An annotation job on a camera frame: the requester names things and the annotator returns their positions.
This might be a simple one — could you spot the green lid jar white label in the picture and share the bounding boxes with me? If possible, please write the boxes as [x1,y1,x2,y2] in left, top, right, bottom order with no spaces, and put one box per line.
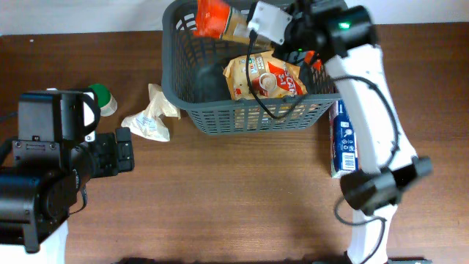
[89,84,118,117]

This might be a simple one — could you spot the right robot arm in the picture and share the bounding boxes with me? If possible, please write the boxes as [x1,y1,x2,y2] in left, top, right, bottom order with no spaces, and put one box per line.
[275,1,432,263]

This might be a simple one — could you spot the beige paper bag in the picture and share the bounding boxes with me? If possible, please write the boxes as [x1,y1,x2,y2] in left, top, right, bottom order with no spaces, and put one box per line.
[121,84,181,142]

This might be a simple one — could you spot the blue tissue pack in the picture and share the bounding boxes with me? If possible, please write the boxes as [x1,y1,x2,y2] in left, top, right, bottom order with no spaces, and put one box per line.
[328,100,359,178]

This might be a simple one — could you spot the grey plastic basket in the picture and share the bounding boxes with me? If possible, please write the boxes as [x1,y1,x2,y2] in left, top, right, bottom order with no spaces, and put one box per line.
[162,1,340,135]

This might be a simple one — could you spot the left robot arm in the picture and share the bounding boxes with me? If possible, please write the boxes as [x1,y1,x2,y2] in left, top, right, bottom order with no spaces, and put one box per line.
[1,89,135,263]

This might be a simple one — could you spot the orange pasta packet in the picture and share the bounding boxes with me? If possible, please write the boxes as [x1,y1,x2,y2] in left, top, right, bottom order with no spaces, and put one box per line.
[193,0,323,73]

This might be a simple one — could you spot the beige coffee mix bag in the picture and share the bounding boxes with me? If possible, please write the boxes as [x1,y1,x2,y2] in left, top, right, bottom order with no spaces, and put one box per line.
[223,51,308,100]

